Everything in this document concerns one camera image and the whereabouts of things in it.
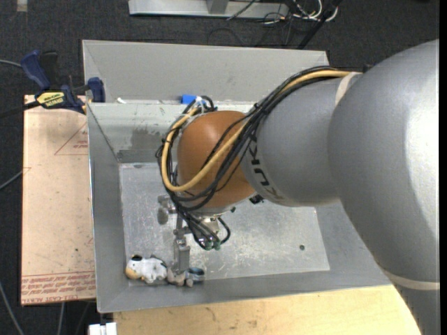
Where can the grey metal bin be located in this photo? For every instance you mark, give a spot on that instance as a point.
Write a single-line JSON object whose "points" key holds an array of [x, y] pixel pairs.
{"points": [[272, 246]]}

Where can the small blue grey object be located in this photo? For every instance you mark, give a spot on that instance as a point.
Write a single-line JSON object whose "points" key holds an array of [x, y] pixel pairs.
{"points": [[198, 273]]}

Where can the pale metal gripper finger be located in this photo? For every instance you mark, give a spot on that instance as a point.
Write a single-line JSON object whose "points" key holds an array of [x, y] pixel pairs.
{"points": [[186, 258], [176, 260]]}

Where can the white toy animal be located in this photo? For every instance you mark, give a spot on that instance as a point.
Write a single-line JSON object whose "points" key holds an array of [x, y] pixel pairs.
{"points": [[145, 268]]}

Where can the blue block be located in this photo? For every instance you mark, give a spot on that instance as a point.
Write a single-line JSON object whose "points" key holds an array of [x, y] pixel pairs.
{"points": [[188, 98]]}

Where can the brown cardboard board red print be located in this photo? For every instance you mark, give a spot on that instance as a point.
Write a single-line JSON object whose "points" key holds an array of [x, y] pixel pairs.
{"points": [[56, 201]]}

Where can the beige grey lumpy toy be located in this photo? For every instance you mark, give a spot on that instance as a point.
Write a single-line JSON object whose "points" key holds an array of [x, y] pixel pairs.
{"points": [[177, 280]]}

